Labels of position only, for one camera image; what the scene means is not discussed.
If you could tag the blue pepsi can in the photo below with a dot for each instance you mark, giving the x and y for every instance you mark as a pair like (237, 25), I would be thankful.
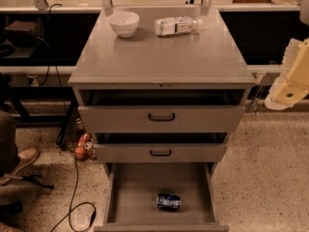
(168, 201)

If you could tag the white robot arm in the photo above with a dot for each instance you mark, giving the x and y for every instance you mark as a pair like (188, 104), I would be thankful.
(304, 9)

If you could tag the grey drawer cabinet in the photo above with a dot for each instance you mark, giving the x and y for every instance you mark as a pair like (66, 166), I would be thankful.
(205, 60)

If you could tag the grey middle drawer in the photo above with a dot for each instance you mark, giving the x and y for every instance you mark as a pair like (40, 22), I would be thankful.
(161, 147)

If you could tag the grey drawer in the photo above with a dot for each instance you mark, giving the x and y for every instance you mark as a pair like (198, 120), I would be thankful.
(134, 187)
(161, 147)
(185, 111)

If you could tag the grey bottom drawer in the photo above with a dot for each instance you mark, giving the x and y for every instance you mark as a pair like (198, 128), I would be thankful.
(134, 187)

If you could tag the grey top drawer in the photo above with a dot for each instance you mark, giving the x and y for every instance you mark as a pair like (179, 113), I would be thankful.
(185, 111)

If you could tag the orange soda can on floor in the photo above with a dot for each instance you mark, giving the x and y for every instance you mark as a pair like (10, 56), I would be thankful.
(85, 141)

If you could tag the clear plastic water bottle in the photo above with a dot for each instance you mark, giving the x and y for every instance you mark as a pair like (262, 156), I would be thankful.
(177, 25)

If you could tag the white ceramic bowl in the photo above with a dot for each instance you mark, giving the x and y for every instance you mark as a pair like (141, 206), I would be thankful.
(124, 24)

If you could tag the orange fruit on floor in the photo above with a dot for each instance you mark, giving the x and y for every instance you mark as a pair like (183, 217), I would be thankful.
(80, 153)

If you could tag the black office chair base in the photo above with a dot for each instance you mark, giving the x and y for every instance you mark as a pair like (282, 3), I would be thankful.
(33, 179)

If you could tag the black top drawer handle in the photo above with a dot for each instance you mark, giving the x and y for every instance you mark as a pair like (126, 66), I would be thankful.
(161, 118)

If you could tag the black drawer handle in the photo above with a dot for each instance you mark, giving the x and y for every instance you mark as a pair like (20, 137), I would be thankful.
(167, 153)
(161, 118)

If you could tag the black middle drawer handle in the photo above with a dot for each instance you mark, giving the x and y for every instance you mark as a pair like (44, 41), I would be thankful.
(167, 153)

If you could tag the white wall power outlet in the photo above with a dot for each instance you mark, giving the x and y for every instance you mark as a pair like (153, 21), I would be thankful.
(33, 80)

